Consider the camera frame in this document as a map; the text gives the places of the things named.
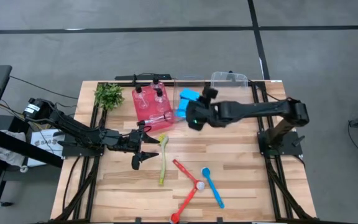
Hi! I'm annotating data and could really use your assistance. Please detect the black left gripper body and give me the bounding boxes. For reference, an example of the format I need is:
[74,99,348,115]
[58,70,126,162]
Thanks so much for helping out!
[119,132,144,154]

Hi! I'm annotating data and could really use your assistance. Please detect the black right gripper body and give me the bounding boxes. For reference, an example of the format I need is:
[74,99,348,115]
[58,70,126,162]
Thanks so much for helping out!
[187,100,226,128]

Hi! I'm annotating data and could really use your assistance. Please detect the blue cellulose sponge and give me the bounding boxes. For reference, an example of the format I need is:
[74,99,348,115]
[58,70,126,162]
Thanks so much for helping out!
[176,98,189,119]
[180,88,202,102]

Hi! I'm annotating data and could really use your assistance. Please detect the yellow-green dish brush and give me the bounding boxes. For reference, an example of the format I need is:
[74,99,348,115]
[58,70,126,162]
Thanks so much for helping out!
[158,133,170,187]

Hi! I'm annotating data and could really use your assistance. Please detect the clear plastic tub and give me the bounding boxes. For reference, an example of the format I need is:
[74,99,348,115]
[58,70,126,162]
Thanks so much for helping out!
[209,71,249,125]

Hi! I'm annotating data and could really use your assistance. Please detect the pink plastic bin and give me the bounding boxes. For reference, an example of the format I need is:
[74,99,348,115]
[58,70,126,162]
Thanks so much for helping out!
[131,84,176,133]

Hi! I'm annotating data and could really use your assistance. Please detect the green plant in white pot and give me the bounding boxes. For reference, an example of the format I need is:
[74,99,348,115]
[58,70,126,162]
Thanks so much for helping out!
[94,82,126,112]

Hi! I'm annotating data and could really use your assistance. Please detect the black power strip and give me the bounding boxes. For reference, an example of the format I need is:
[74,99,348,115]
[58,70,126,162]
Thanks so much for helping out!
[114,73,173,82]

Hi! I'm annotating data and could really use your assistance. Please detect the white cardboard box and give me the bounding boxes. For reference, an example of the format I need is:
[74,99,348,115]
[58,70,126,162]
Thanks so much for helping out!
[26,128,67,168]

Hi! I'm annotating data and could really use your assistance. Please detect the white plastic bag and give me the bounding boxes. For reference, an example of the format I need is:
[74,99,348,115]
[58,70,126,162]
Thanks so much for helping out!
[0,129,27,169]

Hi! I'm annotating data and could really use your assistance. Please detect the clear bin with handles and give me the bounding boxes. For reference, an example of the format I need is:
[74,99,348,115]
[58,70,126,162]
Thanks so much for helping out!
[173,74,206,121]

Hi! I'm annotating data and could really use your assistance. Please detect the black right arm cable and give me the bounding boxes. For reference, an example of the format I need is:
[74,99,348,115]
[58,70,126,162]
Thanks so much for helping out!
[247,79,291,103]

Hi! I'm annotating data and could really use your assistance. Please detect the black aluminium table frame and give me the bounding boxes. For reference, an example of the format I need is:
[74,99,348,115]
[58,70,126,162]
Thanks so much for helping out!
[39,80,318,224]

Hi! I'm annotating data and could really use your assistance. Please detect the black floor cable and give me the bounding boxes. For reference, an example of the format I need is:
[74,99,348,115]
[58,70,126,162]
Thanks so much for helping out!
[9,75,80,100]

